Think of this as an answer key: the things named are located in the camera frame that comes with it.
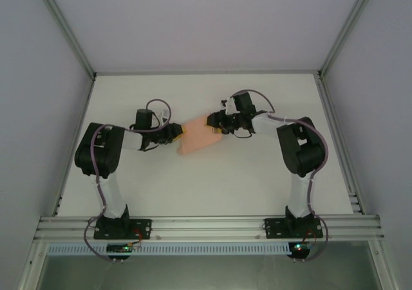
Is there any peach pink cloth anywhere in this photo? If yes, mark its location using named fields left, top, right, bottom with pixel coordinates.
left=176, top=115, right=223, bottom=157

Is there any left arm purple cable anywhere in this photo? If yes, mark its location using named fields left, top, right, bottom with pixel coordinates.
left=83, top=99, right=173, bottom=262

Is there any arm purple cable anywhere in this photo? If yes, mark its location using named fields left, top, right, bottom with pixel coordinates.
left=230, top=89, right=330, bottom=262
left=83, top=99, right=173, bottom=262

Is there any aluminium table side rail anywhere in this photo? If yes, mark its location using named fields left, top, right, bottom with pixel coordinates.
left=315, top=73, right=366, bottom=215
left=50, top=76, right=97, bottom=217

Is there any aluminium mounting rail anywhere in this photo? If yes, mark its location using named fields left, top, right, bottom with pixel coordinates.
left=34, top=215, right=386, bottom=241

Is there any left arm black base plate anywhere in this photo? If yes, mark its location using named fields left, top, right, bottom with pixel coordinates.
left=93, top=218, right=153, bottom=240

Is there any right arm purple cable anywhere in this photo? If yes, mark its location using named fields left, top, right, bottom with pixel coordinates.
left=230, top=89, right=330, bottom=262

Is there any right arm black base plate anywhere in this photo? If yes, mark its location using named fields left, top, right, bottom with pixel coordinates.
left=263, top=217, right=324, bottom=240

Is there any light blue slotted cable duct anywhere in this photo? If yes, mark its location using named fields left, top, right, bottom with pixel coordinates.
left=48, top=242, right=290, bottom=256

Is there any aluminium frame post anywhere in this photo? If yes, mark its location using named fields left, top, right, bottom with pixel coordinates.
left=34, top=0, right=98, bottom=79
left=317, top=0, right=378, bottom=77

